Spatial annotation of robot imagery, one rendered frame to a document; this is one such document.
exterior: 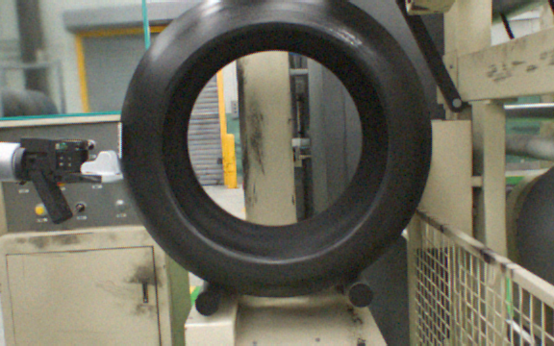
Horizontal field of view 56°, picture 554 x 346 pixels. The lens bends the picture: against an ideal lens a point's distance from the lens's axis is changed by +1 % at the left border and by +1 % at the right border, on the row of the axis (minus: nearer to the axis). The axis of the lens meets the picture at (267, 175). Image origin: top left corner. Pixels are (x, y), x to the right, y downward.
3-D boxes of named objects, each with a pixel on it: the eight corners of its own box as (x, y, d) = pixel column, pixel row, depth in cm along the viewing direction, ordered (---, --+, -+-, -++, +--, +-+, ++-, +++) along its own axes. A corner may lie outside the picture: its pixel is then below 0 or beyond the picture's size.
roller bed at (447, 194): (390, 231, 144) (388, 122, 140) (445, 228, 143) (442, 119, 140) (410, 249, 124) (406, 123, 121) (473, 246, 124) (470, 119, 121)
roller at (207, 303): (212, 253, 130) (225, 242, 129) (223, 267, 130) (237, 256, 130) (188, 303, 95) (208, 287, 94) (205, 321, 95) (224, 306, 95)
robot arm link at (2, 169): (-11, 183, 100) (12, 178, 108) (14, 185, 100) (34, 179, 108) (-11, 143, 99) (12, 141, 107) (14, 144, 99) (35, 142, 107)
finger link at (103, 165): (128, 153, 99) (79, 150, 99) (127, 185, 100) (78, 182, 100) (132, 152, 102) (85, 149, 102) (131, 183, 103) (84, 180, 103)
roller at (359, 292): (324, 252, 129) (334, 235, 129) (340, 260, 129) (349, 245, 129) (343, 301, 94) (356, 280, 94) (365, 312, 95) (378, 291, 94)
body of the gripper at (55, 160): (78, 141, 98) (12, 137, 99) (77, 186, 99) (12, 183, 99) (92, 139, 106) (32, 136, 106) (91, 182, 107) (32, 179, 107)
